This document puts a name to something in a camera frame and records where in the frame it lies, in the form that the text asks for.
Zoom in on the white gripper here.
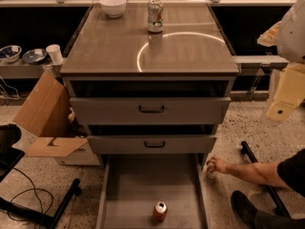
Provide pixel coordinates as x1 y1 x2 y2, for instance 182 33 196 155
260 62 305 126

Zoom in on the red coke can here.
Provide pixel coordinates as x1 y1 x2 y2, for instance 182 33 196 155
153 200 168 221

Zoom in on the person's forearm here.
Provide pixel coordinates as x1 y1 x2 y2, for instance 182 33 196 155
226 162 289 189

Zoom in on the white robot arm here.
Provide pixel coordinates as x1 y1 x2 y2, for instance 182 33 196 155
257 0 305 126

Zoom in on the small can on floor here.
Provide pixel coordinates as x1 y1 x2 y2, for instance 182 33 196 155
207 164 215 179

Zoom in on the grey drawer cabinet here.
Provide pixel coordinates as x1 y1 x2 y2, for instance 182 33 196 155
59 2 241 229

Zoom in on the white green soda can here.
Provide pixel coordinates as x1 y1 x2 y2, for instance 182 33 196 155
148 0 163 33

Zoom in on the top grey drawer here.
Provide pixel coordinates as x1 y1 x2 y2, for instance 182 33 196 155
71 97 231 125

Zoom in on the grey drawer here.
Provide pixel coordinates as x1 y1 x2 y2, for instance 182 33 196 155
88 135 216 155
71 97 231 125
96 154 208 229

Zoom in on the bottom grey drawer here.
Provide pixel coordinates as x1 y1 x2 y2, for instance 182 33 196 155
96 154 208 229

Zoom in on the white bowl on counter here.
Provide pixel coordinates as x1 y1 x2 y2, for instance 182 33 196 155
99 0 127 18

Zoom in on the middle grey drawer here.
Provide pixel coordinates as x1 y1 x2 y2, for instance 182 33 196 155
88 135 216 155

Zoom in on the person's hand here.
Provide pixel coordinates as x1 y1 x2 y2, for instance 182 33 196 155
207 156 231 174

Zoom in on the black shoe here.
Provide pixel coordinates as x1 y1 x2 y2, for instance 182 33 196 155
231 191 258 229

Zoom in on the white paper cup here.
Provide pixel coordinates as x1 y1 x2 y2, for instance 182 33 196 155
46 44 64 65

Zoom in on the brown cardboard box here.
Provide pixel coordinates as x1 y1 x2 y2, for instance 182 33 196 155
13 73 100 166

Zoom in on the blue patterned bowl right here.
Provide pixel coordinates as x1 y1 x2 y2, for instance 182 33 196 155
22 49 48 65

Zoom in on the blue patterned bowl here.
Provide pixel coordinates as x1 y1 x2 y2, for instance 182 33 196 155
0 45 22 63
22 49 48 65

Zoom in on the grey side shelf left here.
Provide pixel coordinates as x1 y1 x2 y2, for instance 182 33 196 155
0 59 62 79

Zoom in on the blue patterned bowl left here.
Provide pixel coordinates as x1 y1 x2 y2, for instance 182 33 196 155
0 45 22 63

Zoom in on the black stand left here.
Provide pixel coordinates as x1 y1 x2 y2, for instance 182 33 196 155
0 123 82 229

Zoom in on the black cable on floor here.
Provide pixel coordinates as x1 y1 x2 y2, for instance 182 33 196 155
5 166 55 222

